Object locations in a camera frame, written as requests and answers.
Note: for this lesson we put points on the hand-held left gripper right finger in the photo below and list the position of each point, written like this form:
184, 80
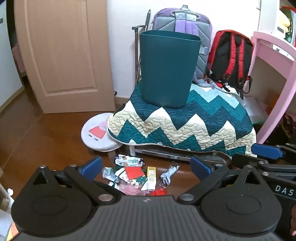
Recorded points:
201, 166

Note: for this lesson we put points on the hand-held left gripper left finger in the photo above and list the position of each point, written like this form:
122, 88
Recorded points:
92, 165

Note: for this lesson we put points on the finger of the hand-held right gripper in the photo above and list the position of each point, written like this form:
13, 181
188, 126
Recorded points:
245, 160
268, 151

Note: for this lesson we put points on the silver wrapper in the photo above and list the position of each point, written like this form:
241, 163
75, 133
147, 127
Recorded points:
108, 172

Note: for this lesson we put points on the clear plastic wrapper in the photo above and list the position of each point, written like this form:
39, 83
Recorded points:
167, 175

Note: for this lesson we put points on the blue white snack wrapper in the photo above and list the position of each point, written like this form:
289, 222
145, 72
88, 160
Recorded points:
127, 160

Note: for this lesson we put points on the small yellow box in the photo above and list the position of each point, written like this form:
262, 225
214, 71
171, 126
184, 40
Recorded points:
151, 173

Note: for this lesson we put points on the teal plastic bin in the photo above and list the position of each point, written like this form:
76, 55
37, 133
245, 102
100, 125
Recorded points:
166, 69

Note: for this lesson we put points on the person's right hand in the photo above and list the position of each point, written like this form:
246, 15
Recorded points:
293, 222

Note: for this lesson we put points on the round white cushion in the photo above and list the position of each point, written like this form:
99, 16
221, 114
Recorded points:
94, 139

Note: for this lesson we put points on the dark patterned bag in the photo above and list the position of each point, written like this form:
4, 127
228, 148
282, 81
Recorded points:
286, 129

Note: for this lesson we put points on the zigzag quilted blanket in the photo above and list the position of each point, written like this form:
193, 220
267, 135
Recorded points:
185, 129

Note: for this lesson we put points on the white paper sheets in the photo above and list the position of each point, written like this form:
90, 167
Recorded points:
256, 109

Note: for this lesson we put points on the pink desk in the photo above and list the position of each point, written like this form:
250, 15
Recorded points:
283, 97

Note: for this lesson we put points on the red black backpack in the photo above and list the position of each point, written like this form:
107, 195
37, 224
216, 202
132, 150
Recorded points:
242, 53

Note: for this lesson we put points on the wooden door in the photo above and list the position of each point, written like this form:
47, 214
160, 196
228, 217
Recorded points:
60, 58

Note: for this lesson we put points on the white desk shelf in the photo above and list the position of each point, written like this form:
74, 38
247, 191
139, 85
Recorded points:
277, 30

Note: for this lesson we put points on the yellow plush toy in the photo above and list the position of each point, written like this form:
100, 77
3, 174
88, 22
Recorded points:
284, 18

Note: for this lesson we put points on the purple grey backpack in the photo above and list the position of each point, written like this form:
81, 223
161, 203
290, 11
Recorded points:
182, 23

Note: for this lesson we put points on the dark grey pole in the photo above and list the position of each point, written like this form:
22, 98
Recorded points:
148, 20

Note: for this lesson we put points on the metal stool frame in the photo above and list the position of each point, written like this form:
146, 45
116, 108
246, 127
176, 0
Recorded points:
161, 151

